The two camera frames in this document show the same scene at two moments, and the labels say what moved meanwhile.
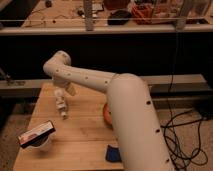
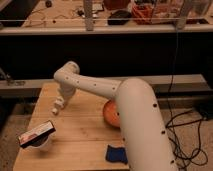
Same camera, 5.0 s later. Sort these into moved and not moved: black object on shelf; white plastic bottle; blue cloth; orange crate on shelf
Moved: white plastic bottle
Not moved: orange crate on shelf; black object on shelf; blue cloth
